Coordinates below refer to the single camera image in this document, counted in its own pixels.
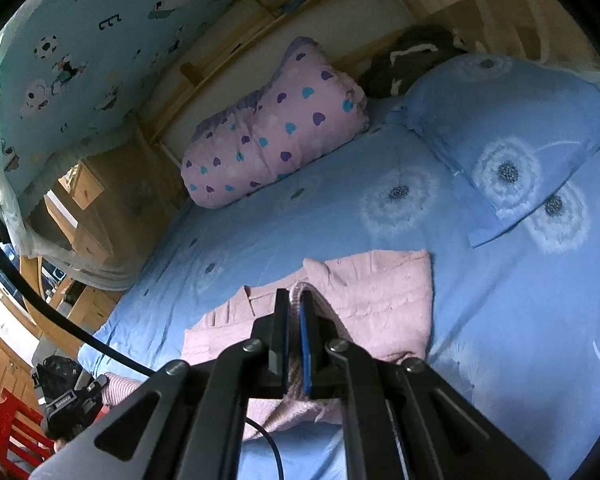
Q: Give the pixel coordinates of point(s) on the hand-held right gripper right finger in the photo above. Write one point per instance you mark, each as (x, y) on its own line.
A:
(306, 355)

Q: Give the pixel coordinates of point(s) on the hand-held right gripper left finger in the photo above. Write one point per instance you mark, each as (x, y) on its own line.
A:
(280, 350)

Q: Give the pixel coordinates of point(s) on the pink knitted cardigan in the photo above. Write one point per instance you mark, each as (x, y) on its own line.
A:
(380, 300)

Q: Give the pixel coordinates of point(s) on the person's left forearm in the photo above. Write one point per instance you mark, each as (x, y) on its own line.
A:
(122, 387)

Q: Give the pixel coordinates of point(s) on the red chair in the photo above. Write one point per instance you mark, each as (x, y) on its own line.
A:
(15, 425)

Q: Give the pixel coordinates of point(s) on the wooden desk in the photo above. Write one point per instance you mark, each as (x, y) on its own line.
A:
(92, 310)

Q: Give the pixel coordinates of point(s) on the wooden drawer cabinet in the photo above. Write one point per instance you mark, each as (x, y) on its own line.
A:
(87, 187)

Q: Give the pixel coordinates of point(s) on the pink heart-patterned pillow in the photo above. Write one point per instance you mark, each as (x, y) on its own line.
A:
(275, 130)

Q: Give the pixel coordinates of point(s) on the blue dandelion-print pillow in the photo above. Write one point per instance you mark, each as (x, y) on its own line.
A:
(505, 125)

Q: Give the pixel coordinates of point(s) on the dark cloth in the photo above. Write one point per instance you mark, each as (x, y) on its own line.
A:
(410, 60)

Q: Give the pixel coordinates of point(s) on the cartoon-print bed curtain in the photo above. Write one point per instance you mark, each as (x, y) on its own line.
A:
(105, 50)

